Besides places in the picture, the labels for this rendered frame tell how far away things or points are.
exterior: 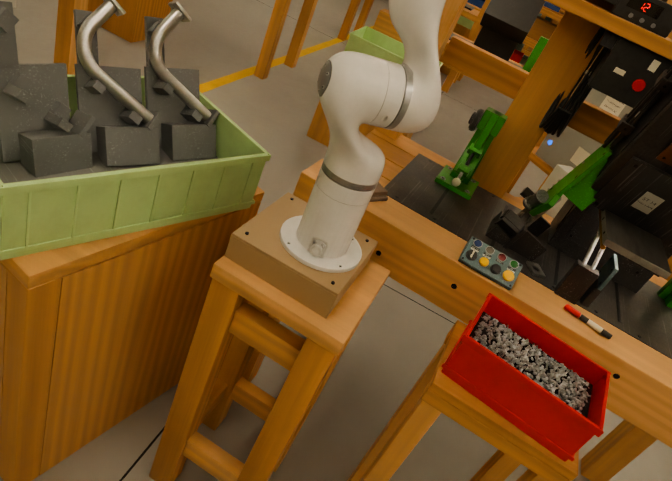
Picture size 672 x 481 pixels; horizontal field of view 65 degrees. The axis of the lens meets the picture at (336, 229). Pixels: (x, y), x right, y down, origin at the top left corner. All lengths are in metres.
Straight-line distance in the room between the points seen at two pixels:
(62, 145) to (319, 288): 0.64
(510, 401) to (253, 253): 0.62
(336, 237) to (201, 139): 0.53
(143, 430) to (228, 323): 0.74
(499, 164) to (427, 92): 0.97
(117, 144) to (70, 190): 0.27
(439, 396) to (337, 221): 0.44
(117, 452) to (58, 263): 0.82
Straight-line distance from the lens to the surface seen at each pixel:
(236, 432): 1.93
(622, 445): 2.49
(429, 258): 1.42
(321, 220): 1.08
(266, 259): 1.10
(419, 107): 0.99
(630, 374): 1.53
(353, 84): 0.94
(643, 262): 1.44
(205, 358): 1.32
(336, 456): 2.00
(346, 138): 0.98
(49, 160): 1.29
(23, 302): 1.20
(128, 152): 1.36
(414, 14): 0.97
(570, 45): 1.85
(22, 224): 1.13
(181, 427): 1.54
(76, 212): 1.15
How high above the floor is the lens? 1.58
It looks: 32 degrees down
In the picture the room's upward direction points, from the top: 25 degrees clockwise
